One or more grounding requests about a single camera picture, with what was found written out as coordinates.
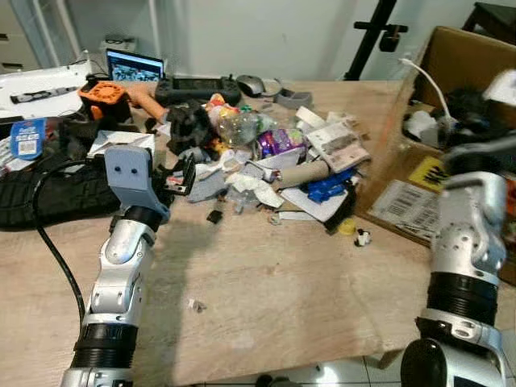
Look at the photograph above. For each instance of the blue plastic part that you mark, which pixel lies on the blue plastic part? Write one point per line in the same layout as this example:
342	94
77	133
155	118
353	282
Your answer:
329	187

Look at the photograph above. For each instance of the black camera stand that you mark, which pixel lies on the black camera stand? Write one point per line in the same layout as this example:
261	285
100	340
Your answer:
372	36

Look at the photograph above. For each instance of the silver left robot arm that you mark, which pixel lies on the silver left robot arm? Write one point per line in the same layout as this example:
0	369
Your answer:
121	274

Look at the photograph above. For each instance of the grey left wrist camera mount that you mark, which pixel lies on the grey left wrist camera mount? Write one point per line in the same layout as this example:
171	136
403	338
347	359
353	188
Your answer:
129	173

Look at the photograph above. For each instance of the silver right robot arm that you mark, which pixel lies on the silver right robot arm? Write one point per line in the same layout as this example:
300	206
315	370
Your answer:
468	242

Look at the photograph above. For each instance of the black strip with print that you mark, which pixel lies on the black strip with print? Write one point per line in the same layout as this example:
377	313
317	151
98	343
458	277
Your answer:
32	95

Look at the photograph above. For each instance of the black fuzzy trash piece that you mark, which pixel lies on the black fuzzy trash piece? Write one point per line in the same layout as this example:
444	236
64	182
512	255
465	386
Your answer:
472	113

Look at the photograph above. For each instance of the grey plastic bracket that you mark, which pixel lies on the grey plastic bracket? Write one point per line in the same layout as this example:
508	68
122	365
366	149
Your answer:
293	98

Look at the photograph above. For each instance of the brown cardboard tube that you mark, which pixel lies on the brown cardboard tube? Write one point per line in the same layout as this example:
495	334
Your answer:
305	173

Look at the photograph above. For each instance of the white flat board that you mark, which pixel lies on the white flat board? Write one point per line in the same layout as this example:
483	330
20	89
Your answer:
48	81

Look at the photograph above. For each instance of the white crumpled trash piece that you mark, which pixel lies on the white crumpled trash piece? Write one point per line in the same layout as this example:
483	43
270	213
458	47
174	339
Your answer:
421	127

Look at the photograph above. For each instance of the small clear plastic scrap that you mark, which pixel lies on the small clear plastic scrap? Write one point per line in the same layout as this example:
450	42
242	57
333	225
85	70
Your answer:
197	305

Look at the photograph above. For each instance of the grey flat plastic piece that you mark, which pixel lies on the grey flat plastic piece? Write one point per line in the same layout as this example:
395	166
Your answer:
208	185

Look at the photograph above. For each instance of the blue package with white label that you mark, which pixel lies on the blue package with white label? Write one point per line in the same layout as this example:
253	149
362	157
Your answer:
28	139

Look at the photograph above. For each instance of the grey computer mouse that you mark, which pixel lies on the grey computer mouse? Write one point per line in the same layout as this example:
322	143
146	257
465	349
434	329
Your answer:
251	85

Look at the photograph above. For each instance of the yellow bottle cap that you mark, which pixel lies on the yellow bottle cap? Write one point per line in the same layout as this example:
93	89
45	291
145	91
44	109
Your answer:
347	226

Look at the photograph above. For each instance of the white paper sheet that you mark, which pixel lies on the white paper sheet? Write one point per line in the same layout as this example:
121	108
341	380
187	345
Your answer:
310	206

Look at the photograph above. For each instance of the black left robot foot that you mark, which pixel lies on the black left robot foot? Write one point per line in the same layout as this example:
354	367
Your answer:
276	381

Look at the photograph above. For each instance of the white folded paper card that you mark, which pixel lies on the white folded paper card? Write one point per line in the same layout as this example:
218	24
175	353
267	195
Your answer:
109	143

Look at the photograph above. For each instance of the orange and black fan part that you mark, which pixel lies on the orange and black fan part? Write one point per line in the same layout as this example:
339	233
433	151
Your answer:
103	97

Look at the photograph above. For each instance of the small black cube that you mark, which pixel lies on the small black cube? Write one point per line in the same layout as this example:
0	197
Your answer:
214	216

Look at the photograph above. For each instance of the brown cardboard box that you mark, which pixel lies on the brown cardboard box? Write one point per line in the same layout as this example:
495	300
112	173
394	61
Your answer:
403	193

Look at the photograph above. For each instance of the white crumpled tissue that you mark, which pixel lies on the white crumpled tissue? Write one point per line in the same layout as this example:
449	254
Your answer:
254	189

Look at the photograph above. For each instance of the black crumpled plastic piece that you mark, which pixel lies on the black crumpled plastic piece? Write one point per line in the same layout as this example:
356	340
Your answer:
190	127

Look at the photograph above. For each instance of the black handheld game controller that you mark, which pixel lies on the black handheld game controller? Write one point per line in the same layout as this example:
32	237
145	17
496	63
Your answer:
196	89

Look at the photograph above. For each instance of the clear plastic bottle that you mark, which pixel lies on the clear plastic bottle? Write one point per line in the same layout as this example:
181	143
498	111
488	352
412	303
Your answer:
238	126

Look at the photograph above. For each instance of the purple snack wrapper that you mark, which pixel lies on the purple snack wrapper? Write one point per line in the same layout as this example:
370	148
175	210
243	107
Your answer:
280	143

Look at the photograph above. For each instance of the white printed paper carton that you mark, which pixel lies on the white printed paper carton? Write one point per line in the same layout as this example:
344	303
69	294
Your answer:
339	145

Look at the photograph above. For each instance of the small black and white piece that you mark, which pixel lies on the small black and white piece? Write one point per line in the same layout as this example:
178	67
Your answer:
363	237

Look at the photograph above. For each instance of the white printed paper scrap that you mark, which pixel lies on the white printed paper scrap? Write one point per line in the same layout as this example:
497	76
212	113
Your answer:
501	87

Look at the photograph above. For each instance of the small laptop with lit screen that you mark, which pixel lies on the small laptop with lit screen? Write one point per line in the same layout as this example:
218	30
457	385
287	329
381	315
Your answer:
135	66

